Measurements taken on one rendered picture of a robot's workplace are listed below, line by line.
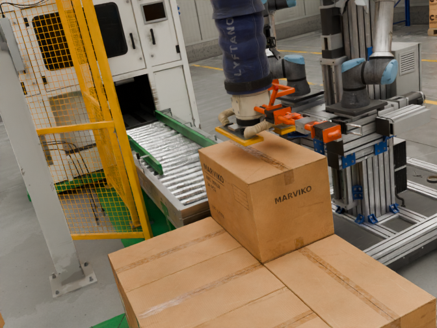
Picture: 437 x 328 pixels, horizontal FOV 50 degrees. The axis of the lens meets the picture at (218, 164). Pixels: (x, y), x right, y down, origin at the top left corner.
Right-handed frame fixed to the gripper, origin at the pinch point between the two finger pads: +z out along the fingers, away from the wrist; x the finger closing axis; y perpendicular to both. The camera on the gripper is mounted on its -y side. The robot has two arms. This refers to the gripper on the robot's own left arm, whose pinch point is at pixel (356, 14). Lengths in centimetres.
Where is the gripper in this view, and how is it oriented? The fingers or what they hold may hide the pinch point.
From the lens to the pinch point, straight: 214.2
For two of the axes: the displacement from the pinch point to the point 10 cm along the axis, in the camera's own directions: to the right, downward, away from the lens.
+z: 1.7, 9.2, 3.6
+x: 4.6, 2.5, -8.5
